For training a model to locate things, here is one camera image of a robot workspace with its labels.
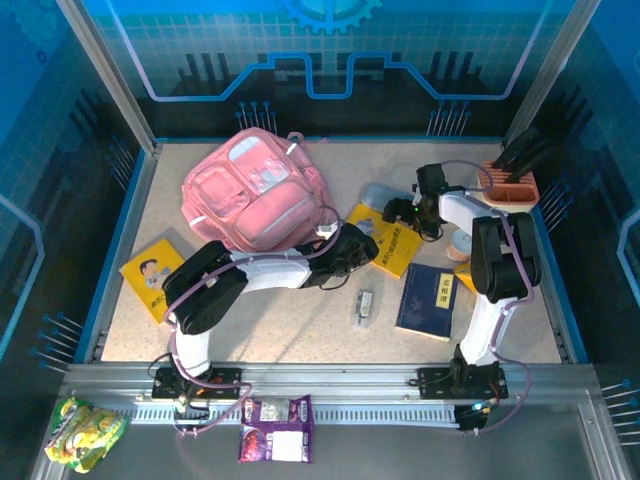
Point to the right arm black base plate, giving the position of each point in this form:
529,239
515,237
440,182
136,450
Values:
435,382

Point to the yellow book with cartoon boy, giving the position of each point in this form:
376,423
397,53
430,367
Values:
145,280

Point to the yellow book with grey picture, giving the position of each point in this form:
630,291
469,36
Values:
395,250

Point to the green snack bag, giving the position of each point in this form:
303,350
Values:
85,432

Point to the dark blue book yellow label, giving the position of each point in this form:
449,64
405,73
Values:
425,300

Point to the grey pencil case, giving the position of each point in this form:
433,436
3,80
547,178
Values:
375,195

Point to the small round white container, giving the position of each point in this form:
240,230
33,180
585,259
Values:
457,245

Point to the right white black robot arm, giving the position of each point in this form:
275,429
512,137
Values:
500,260

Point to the aluminium cage frame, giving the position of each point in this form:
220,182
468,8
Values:
350,372

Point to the pink student backpack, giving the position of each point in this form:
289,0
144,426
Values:
250,200

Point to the clear plastic packet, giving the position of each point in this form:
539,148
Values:
364,307

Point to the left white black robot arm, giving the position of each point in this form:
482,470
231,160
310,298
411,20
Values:
275,272

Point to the purple snack bag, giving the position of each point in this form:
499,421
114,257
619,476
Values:
275,430

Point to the beige knife block orange top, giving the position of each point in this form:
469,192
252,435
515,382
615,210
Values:
515,192

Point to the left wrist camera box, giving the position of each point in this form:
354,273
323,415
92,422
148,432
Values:
327,231

